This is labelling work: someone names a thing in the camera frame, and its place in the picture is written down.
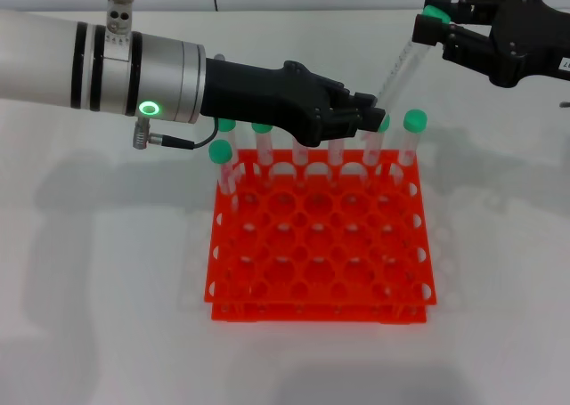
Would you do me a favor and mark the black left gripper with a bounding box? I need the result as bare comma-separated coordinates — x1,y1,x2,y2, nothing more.
199,57,387,149

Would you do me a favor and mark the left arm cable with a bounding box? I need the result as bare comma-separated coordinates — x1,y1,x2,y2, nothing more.
131,117,220,151

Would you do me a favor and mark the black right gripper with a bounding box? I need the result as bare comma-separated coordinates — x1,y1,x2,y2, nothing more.
411,0,570,88

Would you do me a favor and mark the green-capped clear test tube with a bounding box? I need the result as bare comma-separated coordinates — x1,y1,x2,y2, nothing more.
394,109,428,188
362,115,392,183
373,4,451,110
208,140,241,213
216,118,246,183
328,136,347,188
291,137,312,188
251,122,276,188

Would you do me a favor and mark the orange test tube rack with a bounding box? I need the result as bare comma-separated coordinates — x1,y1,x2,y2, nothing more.
203,149,438,324

